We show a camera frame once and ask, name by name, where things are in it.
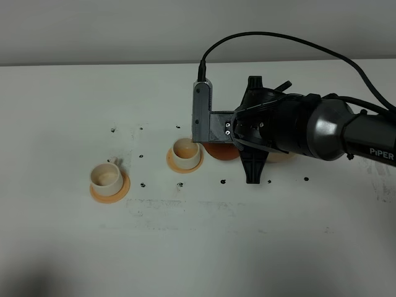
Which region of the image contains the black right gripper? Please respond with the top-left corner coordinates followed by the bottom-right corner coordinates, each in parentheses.
top-left (231, 76), bottom-right (309, 184)

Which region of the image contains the brown clay teapot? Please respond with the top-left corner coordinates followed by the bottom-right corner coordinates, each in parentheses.
top-left (203, 143), bottom-right (239, 161)

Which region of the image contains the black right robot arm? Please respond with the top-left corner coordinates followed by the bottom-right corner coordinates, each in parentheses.
top-left (230, 76), bottom-right (395, 184)

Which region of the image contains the cream round teapot coaster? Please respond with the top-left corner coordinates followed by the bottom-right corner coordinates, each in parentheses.
top-left (266, 152), bottom-right (296, 163)

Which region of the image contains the white teacup middle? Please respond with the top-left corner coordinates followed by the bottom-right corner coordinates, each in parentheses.
top-left (171, 138), bottom-right (201, 170)

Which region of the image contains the white teacup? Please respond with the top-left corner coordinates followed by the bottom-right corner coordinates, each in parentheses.
top-left (171, 138), bottom-right (201, 170)
top-left (90, 157), bottom-right (124, 197)

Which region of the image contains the orange coaster middle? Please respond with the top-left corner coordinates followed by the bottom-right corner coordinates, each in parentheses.
top-left (166, 148), bottom-right (204, 174)

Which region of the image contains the orange coaster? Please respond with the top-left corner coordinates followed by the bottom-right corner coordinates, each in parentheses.
top-left (89, 171), bottom-right (131, 204)
top-left (166, 148), bottom-right (204, 174)

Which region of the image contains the orange coaster near left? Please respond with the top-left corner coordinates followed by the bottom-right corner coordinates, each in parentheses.
top-left (89, 171), bottom-right (131, 204)

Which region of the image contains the white teacup near left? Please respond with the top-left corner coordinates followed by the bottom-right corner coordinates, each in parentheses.
top-left (90, 157), bottom-right (124, 197)

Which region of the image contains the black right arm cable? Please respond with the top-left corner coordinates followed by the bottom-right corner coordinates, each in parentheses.
top-left (197, 30), bottom-right (396, 114)

